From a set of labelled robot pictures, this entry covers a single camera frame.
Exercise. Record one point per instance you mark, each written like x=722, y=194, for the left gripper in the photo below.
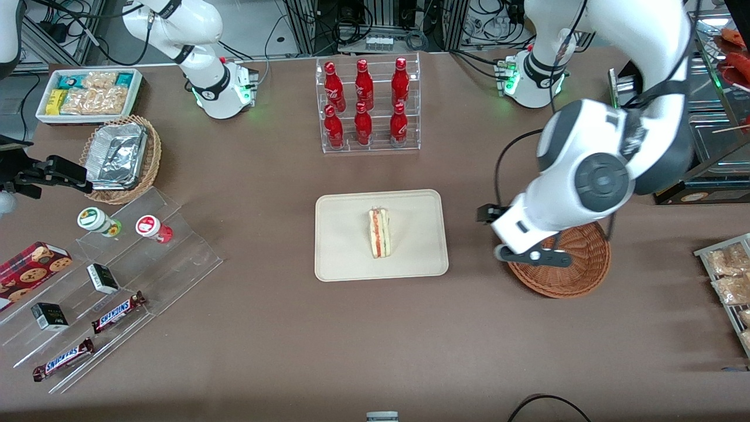
x=486, y=213

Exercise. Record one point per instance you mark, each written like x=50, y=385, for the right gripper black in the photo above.
x=28, y=175

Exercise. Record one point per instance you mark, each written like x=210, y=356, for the triangular sandwich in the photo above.
x=379, y=234

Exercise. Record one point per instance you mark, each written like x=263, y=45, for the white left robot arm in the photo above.
x=597, y=176

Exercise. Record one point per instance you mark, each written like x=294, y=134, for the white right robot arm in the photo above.
x=199, y=23

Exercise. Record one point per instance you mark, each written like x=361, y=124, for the silver foil tray stack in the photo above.
x=117, y=155

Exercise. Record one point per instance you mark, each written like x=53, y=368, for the light wicker basket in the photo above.
x=149, y=170

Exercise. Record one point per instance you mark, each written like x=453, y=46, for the brown wicker basket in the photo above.
x=574, y=275

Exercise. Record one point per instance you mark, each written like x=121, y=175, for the cream plastic tray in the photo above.
x=340, y=234

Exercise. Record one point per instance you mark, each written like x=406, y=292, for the green lid jar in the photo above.
x=92, y=218

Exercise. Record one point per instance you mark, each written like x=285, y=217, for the white plastic bin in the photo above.
x=88, y=121

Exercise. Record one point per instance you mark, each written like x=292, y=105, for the yellow snack packet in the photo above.
x=55, y=101

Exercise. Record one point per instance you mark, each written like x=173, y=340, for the clear bag of crackers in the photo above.
x=94, y=101
x=99, y=81

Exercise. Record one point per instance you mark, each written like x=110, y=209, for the teal snack packet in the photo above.
x=125, y=79
x=69, y=82

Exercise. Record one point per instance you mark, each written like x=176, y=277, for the red lid jar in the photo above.
x=147, y=226

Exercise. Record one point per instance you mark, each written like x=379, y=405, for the red tartan cookie box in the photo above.
x=29, y=266

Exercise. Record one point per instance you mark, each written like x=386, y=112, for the small black carton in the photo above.
x=51, y=317
x=104, y=279

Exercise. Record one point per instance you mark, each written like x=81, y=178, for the red cola bottle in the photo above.
x=398, y=123
x=364, y=82
x=363, y=124
x=333, y=85
x=400, y=81
x=334, y=126

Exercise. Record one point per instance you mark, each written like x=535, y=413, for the clear acrylic tiered stand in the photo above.
x=181, y=258

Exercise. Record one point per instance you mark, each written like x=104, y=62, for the Snickers chocolate bar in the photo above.
x=63, y=359
x=117, y=310

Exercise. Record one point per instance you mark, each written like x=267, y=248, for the clear acrylic bottle rack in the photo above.
x=378, y=82

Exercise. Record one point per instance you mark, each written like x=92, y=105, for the black box device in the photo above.
x=621, y=88

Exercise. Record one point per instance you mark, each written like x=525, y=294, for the white power strip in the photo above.
x=379, y=42

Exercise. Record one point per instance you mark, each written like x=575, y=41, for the metal equipment rack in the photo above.
x=375, y=12

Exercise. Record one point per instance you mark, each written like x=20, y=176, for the glass display cabinet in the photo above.
x=720, y=170

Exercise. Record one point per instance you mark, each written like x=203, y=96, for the clear bag of pastries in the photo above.
x=729, y=261
x=732, y=290
x=745, y=317
x=746, y=340

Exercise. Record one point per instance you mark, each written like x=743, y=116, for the grey metal bracket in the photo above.
x=382, y=417

